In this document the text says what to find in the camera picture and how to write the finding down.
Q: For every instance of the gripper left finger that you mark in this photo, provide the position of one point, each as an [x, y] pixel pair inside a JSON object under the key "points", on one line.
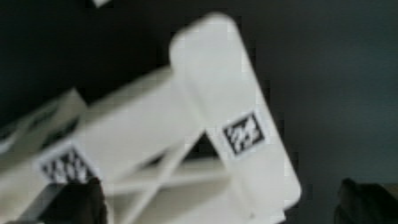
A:
{"points": [[68, 204]]}

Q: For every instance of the white chair back part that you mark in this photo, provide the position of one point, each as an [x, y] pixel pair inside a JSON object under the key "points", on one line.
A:
{"points": [[174, 140]]}

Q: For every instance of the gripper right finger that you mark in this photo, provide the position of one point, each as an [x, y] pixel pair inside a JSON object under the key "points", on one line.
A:
{"points": [[368, 203]]}

